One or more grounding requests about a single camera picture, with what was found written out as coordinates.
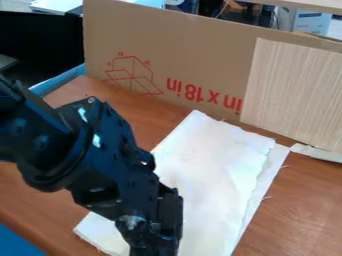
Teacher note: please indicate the cardboard box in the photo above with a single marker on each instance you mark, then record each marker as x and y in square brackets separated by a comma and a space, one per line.
[178, 50]

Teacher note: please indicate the white paper strip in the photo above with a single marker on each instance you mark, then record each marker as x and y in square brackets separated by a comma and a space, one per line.
[316, 152]

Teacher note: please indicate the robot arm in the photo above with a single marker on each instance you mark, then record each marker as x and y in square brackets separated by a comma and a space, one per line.
[31, 140]

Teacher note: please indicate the light wooden board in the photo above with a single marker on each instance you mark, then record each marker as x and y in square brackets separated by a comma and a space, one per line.
[294, 93]

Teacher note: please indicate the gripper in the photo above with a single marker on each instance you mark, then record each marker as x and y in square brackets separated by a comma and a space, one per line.
[111, 156]

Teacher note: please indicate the white cloth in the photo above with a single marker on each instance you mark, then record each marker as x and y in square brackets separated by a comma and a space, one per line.
[214, 166]

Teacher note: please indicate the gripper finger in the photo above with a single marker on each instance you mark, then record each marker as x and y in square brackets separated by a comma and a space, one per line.
[142, 238]

